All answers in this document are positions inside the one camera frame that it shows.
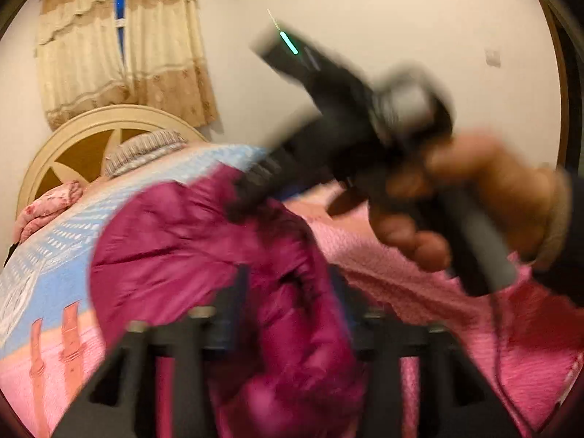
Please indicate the cream arched headboard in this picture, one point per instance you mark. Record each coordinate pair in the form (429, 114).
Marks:
(78, 149)

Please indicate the beige curtain behind headboard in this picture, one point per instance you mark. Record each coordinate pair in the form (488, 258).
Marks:
(97, 53)

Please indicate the folded pink floral blanket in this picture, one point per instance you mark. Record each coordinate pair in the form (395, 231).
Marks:
(45, 209)

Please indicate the striped pillow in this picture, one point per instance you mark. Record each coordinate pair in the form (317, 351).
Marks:
(141, 150)

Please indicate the magenta puffer jacket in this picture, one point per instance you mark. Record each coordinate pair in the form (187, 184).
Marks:
(171, 248)

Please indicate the person's right hand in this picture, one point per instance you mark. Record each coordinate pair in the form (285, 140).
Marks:
(515, 195)

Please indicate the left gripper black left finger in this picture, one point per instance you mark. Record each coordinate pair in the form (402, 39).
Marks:
(155, 376)

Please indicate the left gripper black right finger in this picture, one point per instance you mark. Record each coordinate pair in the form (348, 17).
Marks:
(421, 382)

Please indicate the pink and blue bedspread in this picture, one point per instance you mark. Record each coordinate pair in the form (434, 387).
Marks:
(50, 342)

